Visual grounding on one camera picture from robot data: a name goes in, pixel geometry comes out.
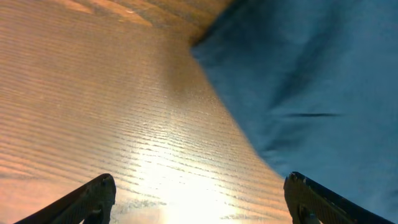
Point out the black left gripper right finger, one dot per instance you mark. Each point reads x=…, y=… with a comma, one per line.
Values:
x=311, y=203

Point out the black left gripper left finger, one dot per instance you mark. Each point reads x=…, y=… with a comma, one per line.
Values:
x=89, y=204

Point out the navy blue shorts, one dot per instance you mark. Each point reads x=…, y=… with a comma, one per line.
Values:
x=313, y=86

